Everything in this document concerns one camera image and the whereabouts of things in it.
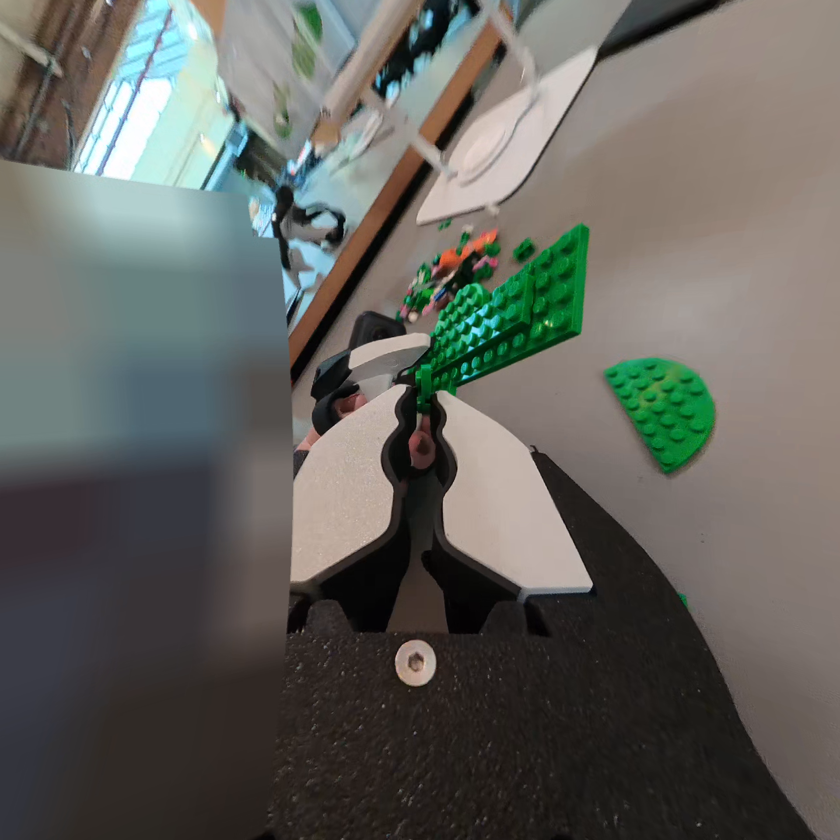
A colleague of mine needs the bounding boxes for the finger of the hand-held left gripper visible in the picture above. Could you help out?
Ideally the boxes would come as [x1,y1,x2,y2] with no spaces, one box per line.
[346,332,433,400]

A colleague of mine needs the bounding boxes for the bright window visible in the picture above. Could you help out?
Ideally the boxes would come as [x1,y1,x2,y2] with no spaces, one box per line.
[71,0,221,193]

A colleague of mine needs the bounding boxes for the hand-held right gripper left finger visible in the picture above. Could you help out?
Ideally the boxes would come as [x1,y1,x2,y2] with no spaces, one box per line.
[290,385,416,586]

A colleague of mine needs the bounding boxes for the white stand frame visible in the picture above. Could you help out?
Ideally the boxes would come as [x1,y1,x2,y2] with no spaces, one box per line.
[320,0,547,186]

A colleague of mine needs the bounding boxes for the green half-round lego plate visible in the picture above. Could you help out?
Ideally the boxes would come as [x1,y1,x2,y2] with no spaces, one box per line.
[604,356,717,475]

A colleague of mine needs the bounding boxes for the white stand base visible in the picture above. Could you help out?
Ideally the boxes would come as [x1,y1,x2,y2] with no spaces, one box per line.
[416,46,600,228]

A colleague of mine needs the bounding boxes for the green lego plate assembly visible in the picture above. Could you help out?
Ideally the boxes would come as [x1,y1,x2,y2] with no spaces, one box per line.
[415,223,590,403]

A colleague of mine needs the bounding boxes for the person's left hand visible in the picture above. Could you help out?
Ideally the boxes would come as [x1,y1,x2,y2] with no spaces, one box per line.
[408,425,439,472]

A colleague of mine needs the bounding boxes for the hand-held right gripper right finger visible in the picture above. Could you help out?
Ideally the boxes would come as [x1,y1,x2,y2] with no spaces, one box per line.
[430,390,596,602]

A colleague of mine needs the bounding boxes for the pile of mixed lego pieces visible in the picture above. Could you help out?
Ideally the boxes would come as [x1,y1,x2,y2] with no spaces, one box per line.
[399,226,504,324]

